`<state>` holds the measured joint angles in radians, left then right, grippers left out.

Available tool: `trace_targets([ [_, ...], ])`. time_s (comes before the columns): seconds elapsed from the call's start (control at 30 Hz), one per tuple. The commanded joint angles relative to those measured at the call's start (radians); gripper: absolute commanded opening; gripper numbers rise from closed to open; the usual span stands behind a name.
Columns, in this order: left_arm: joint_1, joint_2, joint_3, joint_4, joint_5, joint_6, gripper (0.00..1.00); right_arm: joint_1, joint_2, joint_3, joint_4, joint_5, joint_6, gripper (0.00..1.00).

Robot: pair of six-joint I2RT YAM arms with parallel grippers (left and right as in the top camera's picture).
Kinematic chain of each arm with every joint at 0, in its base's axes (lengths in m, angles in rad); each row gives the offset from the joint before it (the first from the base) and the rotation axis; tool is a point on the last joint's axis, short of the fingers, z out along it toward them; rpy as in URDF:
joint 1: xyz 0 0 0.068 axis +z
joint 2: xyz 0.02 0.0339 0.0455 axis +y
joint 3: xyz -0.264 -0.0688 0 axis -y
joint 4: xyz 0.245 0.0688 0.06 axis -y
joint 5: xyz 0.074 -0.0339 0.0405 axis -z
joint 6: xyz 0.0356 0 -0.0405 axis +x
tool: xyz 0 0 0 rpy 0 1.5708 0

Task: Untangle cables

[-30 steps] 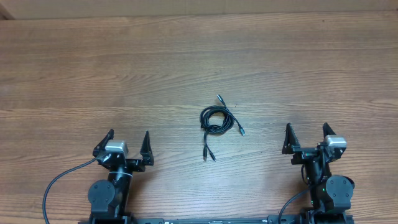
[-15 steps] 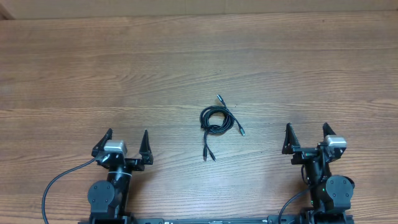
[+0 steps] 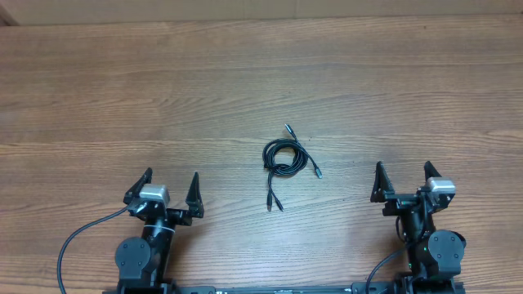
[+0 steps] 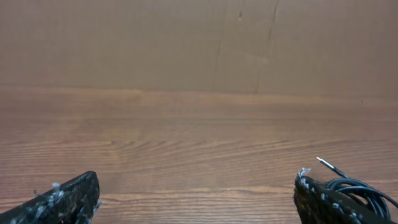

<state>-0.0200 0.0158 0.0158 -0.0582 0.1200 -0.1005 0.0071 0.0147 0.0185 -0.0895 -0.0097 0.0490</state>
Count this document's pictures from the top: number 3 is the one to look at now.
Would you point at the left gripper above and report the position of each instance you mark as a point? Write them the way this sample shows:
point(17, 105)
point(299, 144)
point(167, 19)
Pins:
point(183, 217)

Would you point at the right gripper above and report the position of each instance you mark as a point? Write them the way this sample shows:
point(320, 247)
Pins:
point(382, 192)

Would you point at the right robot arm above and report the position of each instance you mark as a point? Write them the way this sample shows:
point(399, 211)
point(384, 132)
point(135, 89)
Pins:
point(434, 256)

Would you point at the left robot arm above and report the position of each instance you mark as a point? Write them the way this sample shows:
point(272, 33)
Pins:
point(142, 261)

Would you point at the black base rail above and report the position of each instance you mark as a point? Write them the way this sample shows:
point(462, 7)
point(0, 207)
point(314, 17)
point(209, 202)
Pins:
point(354, 288)

